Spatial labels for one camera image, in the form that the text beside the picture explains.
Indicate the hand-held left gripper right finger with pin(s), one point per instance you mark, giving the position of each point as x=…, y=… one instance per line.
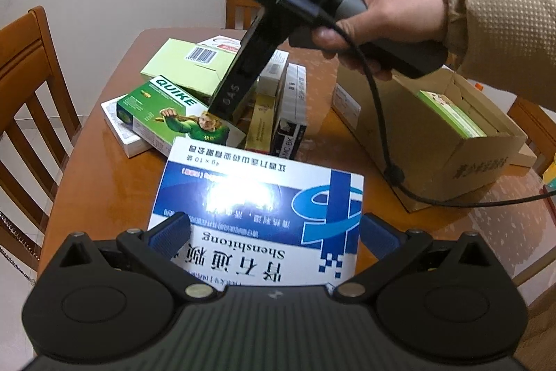
x=378, y=236

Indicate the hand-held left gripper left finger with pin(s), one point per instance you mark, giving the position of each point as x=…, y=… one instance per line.
x=171, y=234

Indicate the large white blue medicine box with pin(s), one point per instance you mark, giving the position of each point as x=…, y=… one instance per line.
x=269, y=232

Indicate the white medicine box small text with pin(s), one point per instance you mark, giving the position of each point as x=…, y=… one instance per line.
x=126, y=136

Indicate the cardboard box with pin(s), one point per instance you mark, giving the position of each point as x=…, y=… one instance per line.
x=473, y=166

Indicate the black white pen box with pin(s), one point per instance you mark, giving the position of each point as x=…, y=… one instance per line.
x=293, y=93

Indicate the green hero print medicine box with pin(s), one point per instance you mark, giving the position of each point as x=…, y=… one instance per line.
x=173, y=110

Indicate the pale green box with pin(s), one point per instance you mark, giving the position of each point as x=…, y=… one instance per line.
x=182, y=66

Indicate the yellow long box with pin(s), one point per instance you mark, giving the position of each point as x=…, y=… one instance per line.
x=260, y=123

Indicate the green bear print box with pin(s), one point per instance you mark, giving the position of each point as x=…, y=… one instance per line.
x=451, y=114

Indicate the wooden desktop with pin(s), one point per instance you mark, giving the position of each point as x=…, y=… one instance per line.
x=100, y=197

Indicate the person's right hand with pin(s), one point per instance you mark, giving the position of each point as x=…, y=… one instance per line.
x=404, y=14

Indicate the wooden chair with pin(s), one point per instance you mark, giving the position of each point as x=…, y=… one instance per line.
x=26, y=49
x=236, y=8
x=527, y=112

